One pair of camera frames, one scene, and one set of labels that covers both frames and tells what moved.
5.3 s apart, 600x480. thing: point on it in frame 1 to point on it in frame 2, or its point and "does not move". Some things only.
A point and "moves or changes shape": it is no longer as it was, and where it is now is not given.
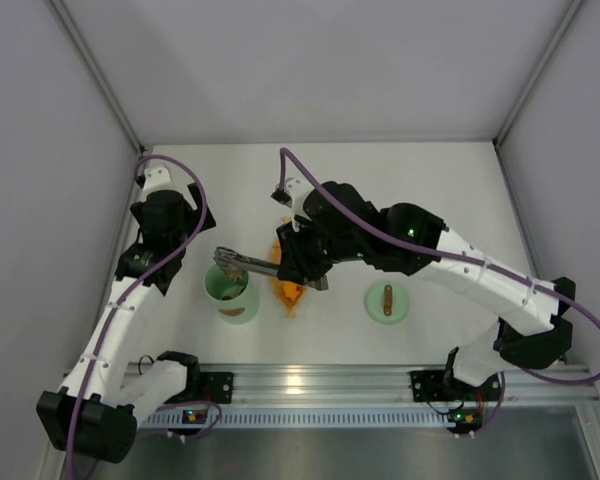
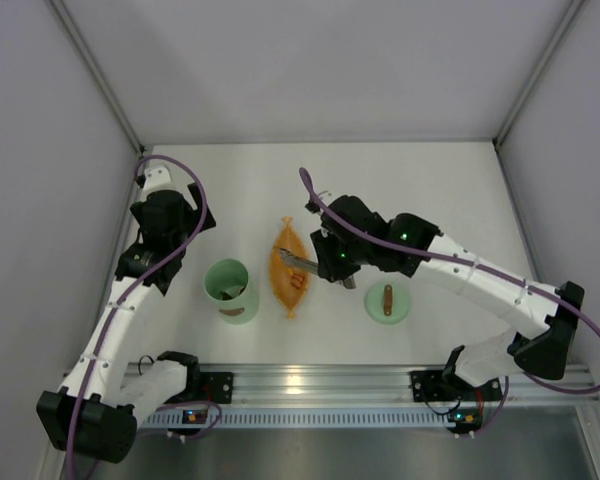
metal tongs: (232, 260) moves or changes shape
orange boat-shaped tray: (277, 285) does not move
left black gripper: (200, 206) does not move
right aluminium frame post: (561, 31) does not move
